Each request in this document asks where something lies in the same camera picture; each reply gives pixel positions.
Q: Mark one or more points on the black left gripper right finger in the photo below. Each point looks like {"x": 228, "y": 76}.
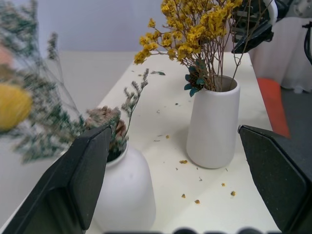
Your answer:
{"x": 275, "y": 175}

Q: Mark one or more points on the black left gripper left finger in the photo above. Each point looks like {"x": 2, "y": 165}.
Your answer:
{"x": 61, "y": 185}

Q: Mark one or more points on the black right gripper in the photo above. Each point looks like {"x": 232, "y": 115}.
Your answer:
{"x": 245, "y": 17}

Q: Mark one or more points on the yellow dried flower bouquet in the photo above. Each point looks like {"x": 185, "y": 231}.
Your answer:
{"x": 195, "y": 31}

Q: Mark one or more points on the green mixed dried flower bouquet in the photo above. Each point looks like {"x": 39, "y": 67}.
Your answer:
{"x": 14, "y": 104}

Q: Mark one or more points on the round white ceramic vase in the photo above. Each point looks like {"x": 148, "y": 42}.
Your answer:
{"x": 126, "y": 190}

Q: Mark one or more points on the orange plastic object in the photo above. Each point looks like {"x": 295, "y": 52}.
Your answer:
{"x": 273, "y": 104}

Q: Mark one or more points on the tall white ceramic vase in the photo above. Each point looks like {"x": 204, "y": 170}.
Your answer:
{"x": 212, "y": 126}

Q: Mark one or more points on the fallen green leaf sprig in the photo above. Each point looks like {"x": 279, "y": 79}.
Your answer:
{"x": 158, "y": 72}

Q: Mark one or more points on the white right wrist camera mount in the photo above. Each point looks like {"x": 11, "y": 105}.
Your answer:
{"x": 274, "y": 12}

